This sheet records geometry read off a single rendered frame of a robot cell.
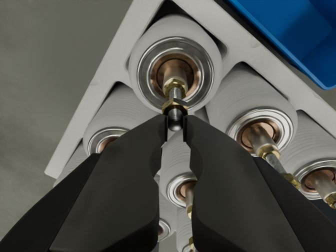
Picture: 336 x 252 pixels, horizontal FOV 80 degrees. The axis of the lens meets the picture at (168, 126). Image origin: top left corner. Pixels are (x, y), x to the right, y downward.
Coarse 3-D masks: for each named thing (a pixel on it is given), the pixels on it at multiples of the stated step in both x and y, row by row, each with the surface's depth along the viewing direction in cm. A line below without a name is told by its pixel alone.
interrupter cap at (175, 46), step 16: (160, 48) 18; (176, 48) 18; (192, 48) 18; (144, 64) 19; (160, 64) 19; (176, 64) 19; (192, 64) 19; (208, 64) 19; (144, 80) 20; (160, 80) 20; (192, 80) 20; (208, 80) 20; (144, 96) 21; (160, 96) 21; (192, 96) 21
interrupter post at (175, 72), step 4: (168, 68) 19; (172, 68) 19; (176, 68) 19; (180, 68) 19; (168, 72) 18; (172, 72) 18; (176, 72) 18; (180, 72) 18; (184, 72) 19; (164, 76) 18; (168, 76) 17; (172, 76) 17; (176, 76) 17; (180, 76) 17; (184, 76) 18; (164, 80) 17; (168, 80) 17; (180, 80) 17; (184, 80) 17; (164, 84) 17; (184, 84) 17; (164, 92) 18
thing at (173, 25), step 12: (156, 24) 20; (168, 24) 18; (180, 24) 18; (192, 24) 19; (144, 36) 19; (156, 36) 18; (192, 36) 18; (204, 36) 18; (144, 48) 19; (204, 48) 18; (216, 48) 19; (132, 60) 19; (216, 60) 19; (132, 72) 20; (216, 72) 20; (132, 84) 21; (216, 84) 20; (156, 108) 22; (192, 108) 22
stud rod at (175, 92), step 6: (174, 90) 16; (180, 90) 17; (174, 96) 15; (180, 96) 15; (174, 108) 13; (168, 114) 13; (174, 114) 13; (180, 114) 13; (168, 120) 12; (174, 120) 12; (180, 120) 12; (168, 126) 12; (174, 126) 12; (180, 126) 12
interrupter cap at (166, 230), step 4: (160, 220) 32; (164, 220) 32; (160, 224) 33; (164, 224) 33; (168, 224) 33; (160, 228) 33; (164, 228) 33; (168, 228) 33; (160, 232) 34; (164, 232) 34; (168, 232) 34; (160, 236) 34; (164, 236) 34; (160, 240) 35
